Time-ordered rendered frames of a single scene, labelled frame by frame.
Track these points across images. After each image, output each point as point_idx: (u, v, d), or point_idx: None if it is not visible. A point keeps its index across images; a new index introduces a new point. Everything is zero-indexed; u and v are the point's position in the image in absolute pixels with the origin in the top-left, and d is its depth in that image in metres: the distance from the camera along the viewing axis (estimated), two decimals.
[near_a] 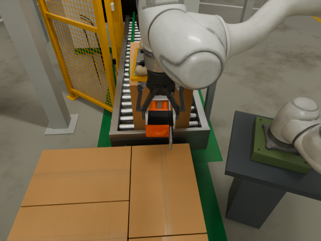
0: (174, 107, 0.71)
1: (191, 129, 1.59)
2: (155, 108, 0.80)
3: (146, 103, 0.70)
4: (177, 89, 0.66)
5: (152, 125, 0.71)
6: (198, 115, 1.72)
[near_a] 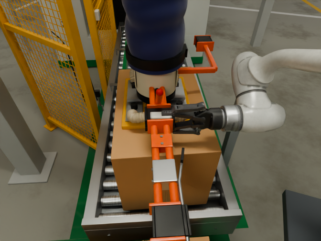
0: (178, 112, 0.76)
1: (212, 213, 1.01)
2: (161, 197, 0.55)
3: (182, 123, 0.79)
4: None
5: (160, 240, 0.47)
6: (221, 183, 1.13)
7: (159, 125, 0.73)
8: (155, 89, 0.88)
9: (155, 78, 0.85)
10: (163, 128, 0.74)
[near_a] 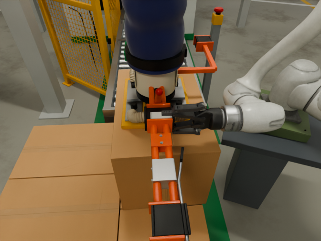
0: (178, 112, 0.76)
1: None
2: (160, 196, 0.55)
3: (182, 123, 0.79)
4: None
5: (160, 239, 0.47)
6: None
7: (158, 124, 0.73)
8: (155, 89, 0.88)
9: (155, 78, 0.86)
10: (162, 128, 0.74)
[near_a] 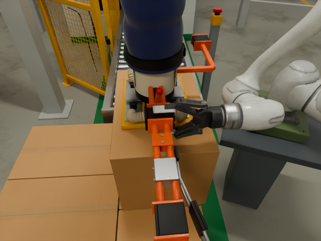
0: (180, 106, 0.74)
1: None
2: (163, 196, 0.55)
3: (184, 125, 0.80)
4: None
5: (165, 238, 0.47)
6: None
7: (159, 124, 0.73)
8: (154, 88, 0.88)
9: (155, 78, 0.86)
10: (163, 127, 0.75)
